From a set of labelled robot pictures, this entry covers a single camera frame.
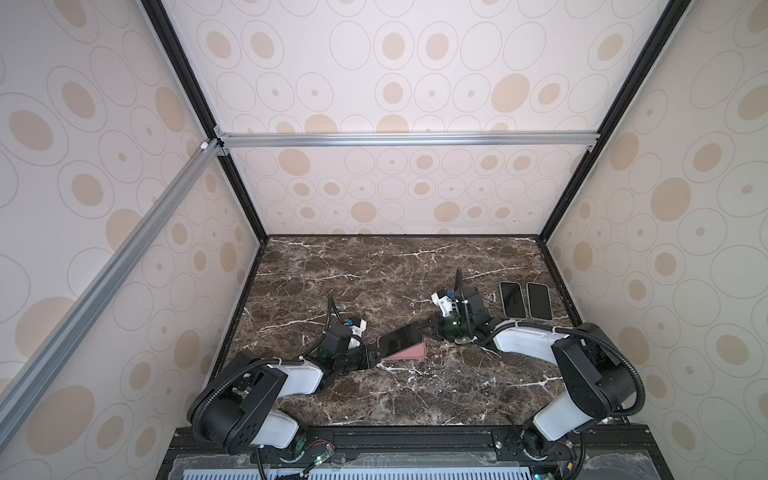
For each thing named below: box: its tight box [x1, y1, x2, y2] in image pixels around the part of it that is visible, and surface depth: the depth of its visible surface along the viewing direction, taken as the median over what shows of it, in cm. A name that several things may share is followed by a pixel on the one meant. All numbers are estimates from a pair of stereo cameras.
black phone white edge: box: [526, 282, 554, 321], surface depth 102 cm
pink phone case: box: [382, 341, 426, 360], surface depth 89 cm
